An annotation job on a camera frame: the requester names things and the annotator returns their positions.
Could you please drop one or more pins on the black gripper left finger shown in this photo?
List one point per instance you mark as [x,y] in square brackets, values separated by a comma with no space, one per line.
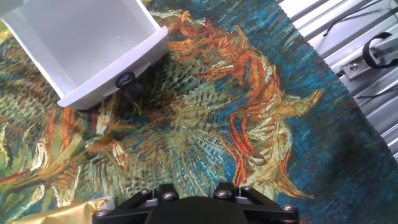
[124,210]

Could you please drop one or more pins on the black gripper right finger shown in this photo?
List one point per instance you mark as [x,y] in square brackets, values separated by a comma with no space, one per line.
[267,211]

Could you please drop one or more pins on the white plastic drawer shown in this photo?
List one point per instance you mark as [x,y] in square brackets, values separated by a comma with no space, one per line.
[77,40]

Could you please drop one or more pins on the gold tissue pack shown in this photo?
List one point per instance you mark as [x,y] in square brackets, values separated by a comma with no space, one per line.
[68,214]

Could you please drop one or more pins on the sunflower painting tablecloth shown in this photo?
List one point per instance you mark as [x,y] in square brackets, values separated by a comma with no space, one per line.
[217,124]

